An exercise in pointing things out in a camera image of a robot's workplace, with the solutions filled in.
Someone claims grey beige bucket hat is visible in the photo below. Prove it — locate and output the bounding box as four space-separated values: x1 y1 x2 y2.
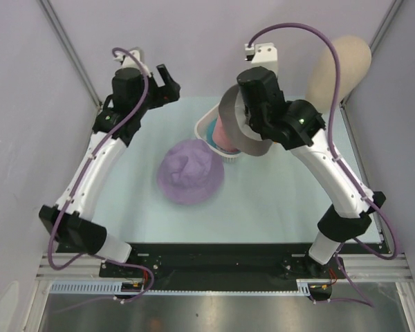
219 85 273 157

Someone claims pink bucket hat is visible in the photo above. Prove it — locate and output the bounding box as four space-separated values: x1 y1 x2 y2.
212 116 240 154

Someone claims purple bucket hat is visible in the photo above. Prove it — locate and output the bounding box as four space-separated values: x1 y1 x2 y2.
156 139 225 205

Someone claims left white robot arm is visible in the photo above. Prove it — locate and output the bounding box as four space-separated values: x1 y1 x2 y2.
39 64 181 277

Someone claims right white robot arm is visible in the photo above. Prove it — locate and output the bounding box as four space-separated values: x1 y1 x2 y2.
233 66 385 277

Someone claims white plastic basket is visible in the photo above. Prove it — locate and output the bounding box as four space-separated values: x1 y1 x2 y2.
194 104 241 163

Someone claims teal hat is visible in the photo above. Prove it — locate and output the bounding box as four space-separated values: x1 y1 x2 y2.
206 118 217 147

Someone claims beige mannequin head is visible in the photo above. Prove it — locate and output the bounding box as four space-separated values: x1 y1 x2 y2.
305 35 371 113

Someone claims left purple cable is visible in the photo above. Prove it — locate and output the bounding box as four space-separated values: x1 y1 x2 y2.
47 47 149 270

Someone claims purple cable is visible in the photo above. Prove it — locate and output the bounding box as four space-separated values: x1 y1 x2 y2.
247 21 400 260
47 47 149 270

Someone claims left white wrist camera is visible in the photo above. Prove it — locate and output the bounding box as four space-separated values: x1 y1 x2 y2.
113 47 150 75

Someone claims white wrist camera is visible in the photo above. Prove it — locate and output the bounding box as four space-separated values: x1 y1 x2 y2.
113 47 150 75
245 43 279 76

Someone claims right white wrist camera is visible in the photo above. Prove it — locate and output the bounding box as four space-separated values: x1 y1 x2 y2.
245 43 279 76

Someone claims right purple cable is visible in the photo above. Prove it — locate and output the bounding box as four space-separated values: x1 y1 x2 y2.
247 21 400 260

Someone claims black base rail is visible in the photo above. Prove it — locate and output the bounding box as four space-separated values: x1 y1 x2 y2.
100 241 336 295

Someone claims aluminium frame rail left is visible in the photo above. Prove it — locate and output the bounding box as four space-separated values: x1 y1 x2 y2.
34 252 104 281

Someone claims aluminium frame rail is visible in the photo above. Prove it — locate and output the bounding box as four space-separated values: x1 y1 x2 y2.
34 252 104 281
340 254 413 282

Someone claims white cable duct right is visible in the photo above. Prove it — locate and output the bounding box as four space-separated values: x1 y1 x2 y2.
296 279 333 295

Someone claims white cable duct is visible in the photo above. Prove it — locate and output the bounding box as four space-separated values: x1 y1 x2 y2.
296 279 333 295
50 281 145 295

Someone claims aluminium frame rail right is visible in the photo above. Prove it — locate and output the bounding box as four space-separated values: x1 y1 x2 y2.
340 254 413 282

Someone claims white cable duct left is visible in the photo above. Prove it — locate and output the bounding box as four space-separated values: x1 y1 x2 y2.
50 281 145 295

